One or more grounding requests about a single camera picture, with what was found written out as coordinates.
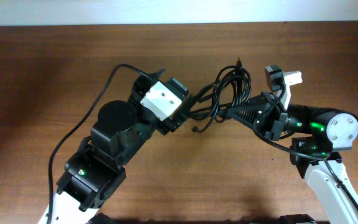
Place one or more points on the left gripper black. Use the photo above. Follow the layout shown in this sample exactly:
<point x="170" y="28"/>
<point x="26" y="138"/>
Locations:
<point x="173" y="121"/>

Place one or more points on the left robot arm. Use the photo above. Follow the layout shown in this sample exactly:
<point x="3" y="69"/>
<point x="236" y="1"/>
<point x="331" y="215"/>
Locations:
<point x="96" y="169"/>

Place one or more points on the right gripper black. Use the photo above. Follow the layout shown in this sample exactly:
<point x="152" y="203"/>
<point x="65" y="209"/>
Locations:
<point x="270" y="116"/>

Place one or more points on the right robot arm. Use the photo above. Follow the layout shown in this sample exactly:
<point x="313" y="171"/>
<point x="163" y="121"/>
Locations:
<point x="313" y="137"/>

